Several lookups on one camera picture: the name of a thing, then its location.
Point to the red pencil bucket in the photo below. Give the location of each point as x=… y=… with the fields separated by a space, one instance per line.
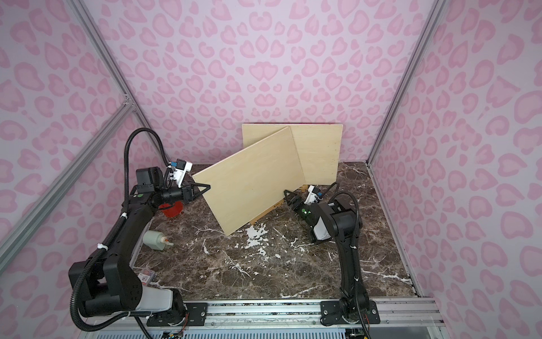
x=171 y=210

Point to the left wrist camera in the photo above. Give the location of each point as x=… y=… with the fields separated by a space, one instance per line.
x=176 y=172

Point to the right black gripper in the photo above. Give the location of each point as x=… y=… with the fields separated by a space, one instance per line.
x=296 y=203

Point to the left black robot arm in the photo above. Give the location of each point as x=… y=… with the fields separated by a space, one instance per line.
x=105 y=288

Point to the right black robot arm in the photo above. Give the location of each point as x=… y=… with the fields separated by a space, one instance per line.
x=338 y=219

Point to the wooden easel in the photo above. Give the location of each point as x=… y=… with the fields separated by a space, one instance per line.
x=302 y=189

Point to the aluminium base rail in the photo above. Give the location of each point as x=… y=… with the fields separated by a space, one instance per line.
x=389 y=317

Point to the small pink packet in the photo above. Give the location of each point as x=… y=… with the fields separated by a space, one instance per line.
x=146 y=276

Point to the plywood board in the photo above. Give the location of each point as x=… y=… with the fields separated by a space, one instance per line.
x=318 y=147
x=251 y=181

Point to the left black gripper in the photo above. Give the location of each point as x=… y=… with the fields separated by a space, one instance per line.
x=186 y=191

